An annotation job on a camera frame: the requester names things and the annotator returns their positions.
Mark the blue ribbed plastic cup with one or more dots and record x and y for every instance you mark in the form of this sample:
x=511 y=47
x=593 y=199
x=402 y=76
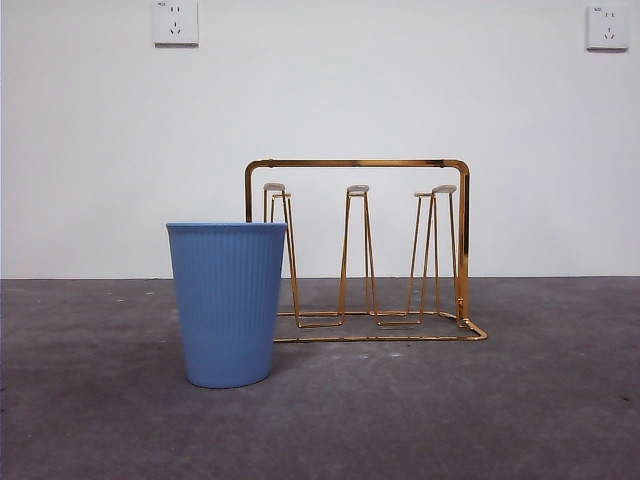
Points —
x=227 y=310

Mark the white wall socket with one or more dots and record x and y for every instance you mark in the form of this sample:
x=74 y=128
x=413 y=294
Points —
x=607 y=27
x=175 y=22

